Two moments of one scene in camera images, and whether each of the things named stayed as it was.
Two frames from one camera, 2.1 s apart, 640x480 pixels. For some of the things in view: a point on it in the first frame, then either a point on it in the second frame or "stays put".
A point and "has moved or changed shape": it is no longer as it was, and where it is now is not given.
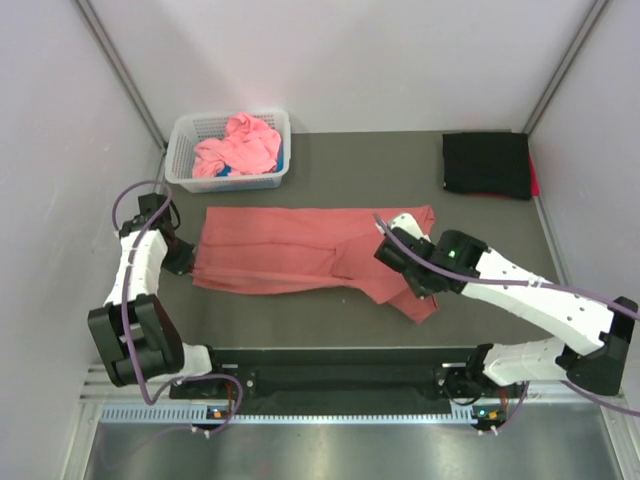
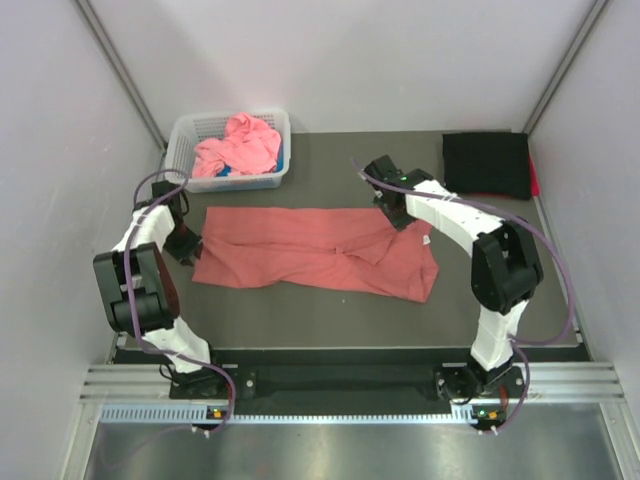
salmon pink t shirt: x=306 y=247 has moved or changed shape
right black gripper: x=419 y=292 → x=399 y=223
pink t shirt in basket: x=247 y=147 stays put
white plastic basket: x=190 y=132 stays put
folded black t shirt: x=487 y=163 stays put
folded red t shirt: x=534 y=183 stays put
